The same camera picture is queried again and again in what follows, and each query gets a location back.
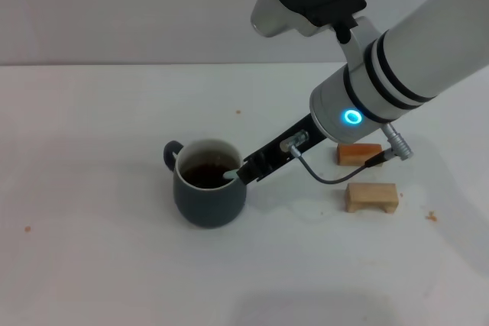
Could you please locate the orange wooden block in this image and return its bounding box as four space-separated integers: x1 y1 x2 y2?
336 143 384 167

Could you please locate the dark coffee liquid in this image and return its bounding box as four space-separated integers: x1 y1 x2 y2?
179 163 236 189

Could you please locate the light notched wooden block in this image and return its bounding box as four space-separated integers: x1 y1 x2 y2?
345 182 400 214

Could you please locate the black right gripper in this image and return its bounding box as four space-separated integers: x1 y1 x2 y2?
235 114 326 186

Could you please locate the right gripper cable with plug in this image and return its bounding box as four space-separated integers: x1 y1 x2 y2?
280 123 416 186

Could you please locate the grey ceramic cup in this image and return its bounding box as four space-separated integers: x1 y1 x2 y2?
163 138 248 230

